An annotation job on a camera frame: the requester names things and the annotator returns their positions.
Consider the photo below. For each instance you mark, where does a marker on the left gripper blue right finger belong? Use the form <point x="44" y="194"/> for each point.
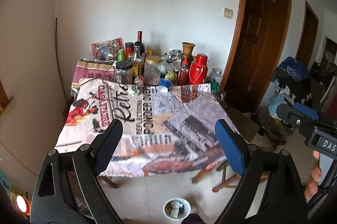
<point x="306" y="110"/>

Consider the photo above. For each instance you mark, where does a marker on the brown clay vase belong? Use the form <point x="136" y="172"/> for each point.
<point x="187" y="49"/>

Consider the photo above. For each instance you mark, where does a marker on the amber liquor bottle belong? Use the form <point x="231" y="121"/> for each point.
<point x="136" y="60"/>

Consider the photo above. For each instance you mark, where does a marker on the small glass jar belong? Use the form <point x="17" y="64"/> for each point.
<point x="216" y="75"/>

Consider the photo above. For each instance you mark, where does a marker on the crumpled foil ball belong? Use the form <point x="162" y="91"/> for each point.
<point x="133" y="90"/>

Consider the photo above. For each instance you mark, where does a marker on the clear jar gold lid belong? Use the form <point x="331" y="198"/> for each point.
<point x="152" y="70"/>

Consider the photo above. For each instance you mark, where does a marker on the blue patterned cloth pile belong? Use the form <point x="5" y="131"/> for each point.
<point x="293" y="75"/>

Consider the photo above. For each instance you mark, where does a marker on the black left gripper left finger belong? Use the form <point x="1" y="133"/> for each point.
<point x="67" y="189"/>

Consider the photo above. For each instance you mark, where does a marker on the red sauce squeeze bottle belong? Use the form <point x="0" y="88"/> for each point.
<point x="183" y="75"/>

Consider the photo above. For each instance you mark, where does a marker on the yellow green scrubber ball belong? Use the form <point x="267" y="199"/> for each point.
<point x="172" y="76"/>

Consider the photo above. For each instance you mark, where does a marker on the printed retro tablecloth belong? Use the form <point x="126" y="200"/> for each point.
<point x="163" y="133"/>

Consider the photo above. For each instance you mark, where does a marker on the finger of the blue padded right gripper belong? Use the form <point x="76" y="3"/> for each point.
<point x="283" y="199"/>

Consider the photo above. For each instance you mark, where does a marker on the red snack bag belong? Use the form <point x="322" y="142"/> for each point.
<point x="106" y="50"/>

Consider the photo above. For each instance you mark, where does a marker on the green plastic bottle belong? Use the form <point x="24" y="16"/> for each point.
<point x="121" y="55"/>

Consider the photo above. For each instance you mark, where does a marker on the red lidded canister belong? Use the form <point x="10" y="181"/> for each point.
<point x="129" y="49"/>

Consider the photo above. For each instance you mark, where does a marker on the wall light switch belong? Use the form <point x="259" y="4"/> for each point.
<point x="228" y="13"/>

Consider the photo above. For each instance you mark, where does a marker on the dark wooden door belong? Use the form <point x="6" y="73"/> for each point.
<point x="258" y="42"/>

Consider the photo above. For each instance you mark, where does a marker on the blue white plastic cup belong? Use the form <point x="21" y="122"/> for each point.
<point x="164" y="85"/>

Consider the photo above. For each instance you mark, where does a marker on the pink printed paper bag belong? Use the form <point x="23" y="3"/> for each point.
<point x="91" y="70"/>

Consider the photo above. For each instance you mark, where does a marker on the white trash bin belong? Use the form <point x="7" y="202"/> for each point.
<point x="176" y="209"/>

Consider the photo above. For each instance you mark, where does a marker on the clear jar black lid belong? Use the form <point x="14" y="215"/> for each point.
<point x="123" y="72"/>

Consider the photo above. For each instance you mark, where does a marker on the person's right hand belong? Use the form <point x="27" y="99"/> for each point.
<point x="312" y="187"/>

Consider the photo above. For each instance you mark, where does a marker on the small red white can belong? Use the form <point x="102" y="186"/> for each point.
<point x="139" y="81"/>

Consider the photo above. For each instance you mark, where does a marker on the red thermos flask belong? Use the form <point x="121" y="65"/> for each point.
<point x="198" y="69"/>

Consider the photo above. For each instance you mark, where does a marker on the dark wine bottle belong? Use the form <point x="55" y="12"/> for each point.
<point x="140" y="43"/>

